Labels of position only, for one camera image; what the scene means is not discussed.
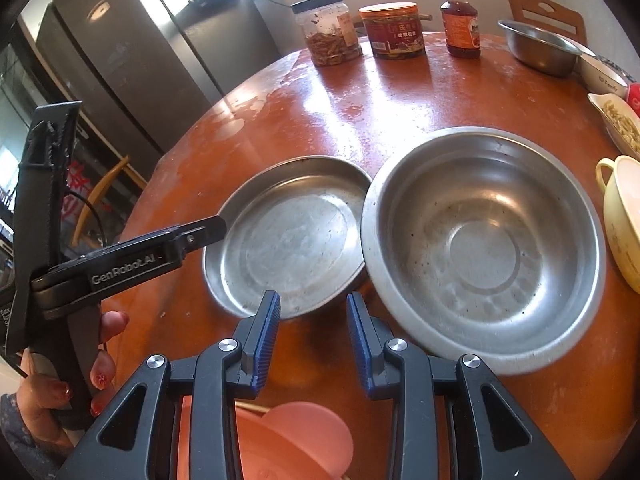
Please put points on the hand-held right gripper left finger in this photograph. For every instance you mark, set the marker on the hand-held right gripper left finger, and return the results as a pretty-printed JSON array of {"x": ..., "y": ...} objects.
[{"x": 265, "y": 340}]

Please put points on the white printed ceramic bowl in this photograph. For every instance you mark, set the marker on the white printed ceramic bowl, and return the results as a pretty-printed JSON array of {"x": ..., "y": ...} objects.
[{"x": 600, "y": 77}]

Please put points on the yellow wooden chair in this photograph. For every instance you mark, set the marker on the yellow wooden chair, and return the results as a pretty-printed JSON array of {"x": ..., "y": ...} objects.
[{"x": 117, "y": 167}]

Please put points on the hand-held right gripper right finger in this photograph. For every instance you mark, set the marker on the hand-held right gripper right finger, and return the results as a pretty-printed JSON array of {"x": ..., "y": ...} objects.
[{"x": 360, "y": 345}]

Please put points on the person's left forearm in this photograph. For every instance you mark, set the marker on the person's left forearm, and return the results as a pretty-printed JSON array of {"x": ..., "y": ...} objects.
[{"x": 25, "y": 435}]

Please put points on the white dish with food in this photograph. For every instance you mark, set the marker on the white dish with food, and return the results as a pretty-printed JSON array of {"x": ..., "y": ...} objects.
[{"x": 620, "y": 120}]

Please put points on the small steel bowl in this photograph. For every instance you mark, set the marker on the small steel bowl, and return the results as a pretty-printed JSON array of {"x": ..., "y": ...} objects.
[{"x": 540, "y": 47}]

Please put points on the brown sauce bottle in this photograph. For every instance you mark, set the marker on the brown sauce bottle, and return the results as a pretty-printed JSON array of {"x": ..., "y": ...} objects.
[{"x": 460, "y": 30}]

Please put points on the shallow steel plate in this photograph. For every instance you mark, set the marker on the shallow steel plate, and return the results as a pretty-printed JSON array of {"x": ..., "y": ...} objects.
[{"x": 290, "y": 240}]

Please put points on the red-lidded jar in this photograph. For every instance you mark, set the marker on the red-lidded jar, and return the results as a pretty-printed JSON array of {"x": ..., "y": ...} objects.
[{"x": 392, "y": 32}]

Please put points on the black-lidded clear jar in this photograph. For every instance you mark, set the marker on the black-lidded clear jar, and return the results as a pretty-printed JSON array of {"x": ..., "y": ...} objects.
[{"x": 327, "y": 35}]

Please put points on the grey refrigerator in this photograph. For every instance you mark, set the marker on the grey refrigerator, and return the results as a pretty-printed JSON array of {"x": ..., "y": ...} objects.
[{"x": 125, "y": 35}]

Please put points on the red packet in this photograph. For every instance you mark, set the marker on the red packet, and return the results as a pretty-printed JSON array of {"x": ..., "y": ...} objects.
[{"x": 635, "y": 97}]

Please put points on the person's left hand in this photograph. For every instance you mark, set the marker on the person's left hand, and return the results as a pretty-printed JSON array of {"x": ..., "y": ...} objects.
[{"x": 107, "y": 325}]

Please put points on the pink plastic plate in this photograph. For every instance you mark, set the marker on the pink plastic plate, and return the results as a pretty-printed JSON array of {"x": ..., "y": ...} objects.
[{"x": 295, "y": 440}]

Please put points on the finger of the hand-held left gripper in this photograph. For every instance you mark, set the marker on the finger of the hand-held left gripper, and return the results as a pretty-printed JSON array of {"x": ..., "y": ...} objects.
[{"x": 205, "y": 230}]

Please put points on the large steel bowl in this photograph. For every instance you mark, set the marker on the large steel bowl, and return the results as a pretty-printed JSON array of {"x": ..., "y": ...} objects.
[{"x": 480, "y": 255}]

